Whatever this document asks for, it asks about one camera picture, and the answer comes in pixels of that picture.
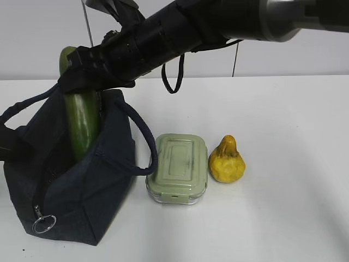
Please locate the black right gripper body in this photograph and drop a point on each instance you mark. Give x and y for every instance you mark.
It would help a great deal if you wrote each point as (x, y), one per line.
(108, 61)

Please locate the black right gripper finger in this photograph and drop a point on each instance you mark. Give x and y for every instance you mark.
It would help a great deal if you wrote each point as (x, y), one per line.
(76, 80)

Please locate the green cucumber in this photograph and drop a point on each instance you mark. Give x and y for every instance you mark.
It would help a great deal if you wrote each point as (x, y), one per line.
(82, 110)

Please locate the dark navy fabric lunch bag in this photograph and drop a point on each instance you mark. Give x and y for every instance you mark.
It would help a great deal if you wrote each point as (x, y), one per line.
(57, 198)

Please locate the green lidded glass food container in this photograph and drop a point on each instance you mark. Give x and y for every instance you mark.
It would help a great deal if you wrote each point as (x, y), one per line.
(182, 173)

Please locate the yellow pear-shaped gourd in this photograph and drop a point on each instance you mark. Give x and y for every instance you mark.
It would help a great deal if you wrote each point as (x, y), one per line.
(226, 165)

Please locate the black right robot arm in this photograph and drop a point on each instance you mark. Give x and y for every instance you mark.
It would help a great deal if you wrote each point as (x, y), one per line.
(145, 43)

